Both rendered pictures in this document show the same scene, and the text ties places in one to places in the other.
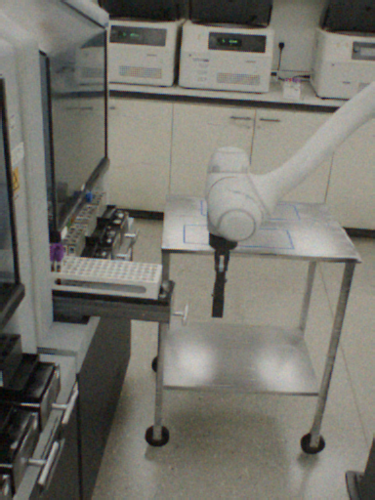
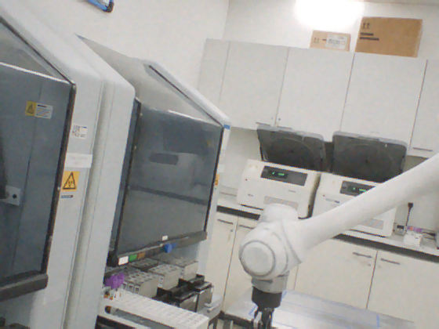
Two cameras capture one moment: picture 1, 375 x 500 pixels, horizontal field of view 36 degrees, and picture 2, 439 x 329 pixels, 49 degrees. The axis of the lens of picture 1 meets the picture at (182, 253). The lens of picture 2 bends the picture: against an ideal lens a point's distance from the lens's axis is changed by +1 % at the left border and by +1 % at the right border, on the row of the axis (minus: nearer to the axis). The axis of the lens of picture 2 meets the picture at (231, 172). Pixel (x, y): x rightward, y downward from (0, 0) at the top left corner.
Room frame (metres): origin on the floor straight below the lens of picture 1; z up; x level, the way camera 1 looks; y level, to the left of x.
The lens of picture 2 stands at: (0.13, -0.30, 1.33)
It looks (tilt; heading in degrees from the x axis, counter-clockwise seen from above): 3 degrees down; 17
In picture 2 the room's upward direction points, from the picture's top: 10 degrees clockwise
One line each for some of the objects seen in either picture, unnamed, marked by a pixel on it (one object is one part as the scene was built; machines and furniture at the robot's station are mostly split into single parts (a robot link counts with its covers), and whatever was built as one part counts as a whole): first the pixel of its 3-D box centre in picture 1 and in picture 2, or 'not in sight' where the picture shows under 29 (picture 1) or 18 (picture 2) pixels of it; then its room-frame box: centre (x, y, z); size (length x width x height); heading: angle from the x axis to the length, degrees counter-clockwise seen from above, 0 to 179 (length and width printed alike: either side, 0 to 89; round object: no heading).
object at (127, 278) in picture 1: (104, 278); (151, 318); (1.33, 0.20, 0.83); 0.30 x 0.10 x 0.06; 87
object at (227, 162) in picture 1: (228, 181); (276, 235); (1.30, -0.10, 1.14); 0.13 x 0.11 x 0.16; 3
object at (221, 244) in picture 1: (222, 247); (264, 306); (1.31, -0.10, 0.95); 0.08 x 0.07 x 0.09; 177
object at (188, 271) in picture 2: (100, 205); (188, 271); (1.79, 0.29, 0.85); 0.12 x 0.02 x 0.06; 176
